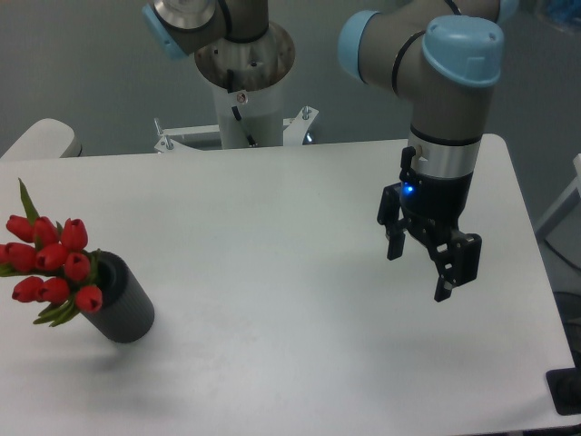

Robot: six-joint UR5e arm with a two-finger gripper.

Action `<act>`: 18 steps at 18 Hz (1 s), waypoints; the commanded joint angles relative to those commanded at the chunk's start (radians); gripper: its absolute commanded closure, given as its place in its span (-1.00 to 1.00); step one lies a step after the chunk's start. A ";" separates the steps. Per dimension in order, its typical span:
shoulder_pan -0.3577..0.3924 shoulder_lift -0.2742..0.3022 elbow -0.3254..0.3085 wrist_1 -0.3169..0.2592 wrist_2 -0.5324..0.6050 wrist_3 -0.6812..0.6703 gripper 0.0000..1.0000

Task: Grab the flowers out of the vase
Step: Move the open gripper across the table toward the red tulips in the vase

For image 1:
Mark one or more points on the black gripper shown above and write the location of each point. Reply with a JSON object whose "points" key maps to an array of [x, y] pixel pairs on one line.
{"points": [[431, 208]]}

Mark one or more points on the red tulip bouquet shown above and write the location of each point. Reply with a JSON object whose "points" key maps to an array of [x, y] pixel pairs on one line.
{"points": [[53, 265]]}

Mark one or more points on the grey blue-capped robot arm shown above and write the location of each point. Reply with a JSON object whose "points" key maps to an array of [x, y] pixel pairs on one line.
{"points": [[444, 57]]}

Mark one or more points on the dark grey ribbed vase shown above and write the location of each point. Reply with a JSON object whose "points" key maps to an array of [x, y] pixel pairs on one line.
{"points": [[127, 312]]}

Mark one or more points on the blue items plastic bag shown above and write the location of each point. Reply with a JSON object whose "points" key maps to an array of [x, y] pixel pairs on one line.
{"points": [[563, 15]]}

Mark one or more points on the white chair armrest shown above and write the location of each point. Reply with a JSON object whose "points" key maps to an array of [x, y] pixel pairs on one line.
{"points": [[46, 139]]}

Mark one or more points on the white furniture frame right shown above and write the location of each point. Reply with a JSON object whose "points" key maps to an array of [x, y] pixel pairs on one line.
{"points": [[561, 207]]}

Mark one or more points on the black cable grommet box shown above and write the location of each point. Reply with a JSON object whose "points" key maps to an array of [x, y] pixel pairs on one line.
{"points": [[564, 386]]}

